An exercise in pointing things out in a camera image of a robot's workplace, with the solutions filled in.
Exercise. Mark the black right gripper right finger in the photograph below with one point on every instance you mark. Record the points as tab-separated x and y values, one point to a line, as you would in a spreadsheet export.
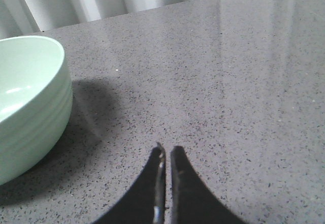
192	200

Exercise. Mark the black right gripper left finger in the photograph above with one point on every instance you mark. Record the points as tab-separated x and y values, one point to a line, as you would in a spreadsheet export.
144	202

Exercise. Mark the green ribbed bowl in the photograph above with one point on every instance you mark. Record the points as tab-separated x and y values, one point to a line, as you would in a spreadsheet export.
36	101

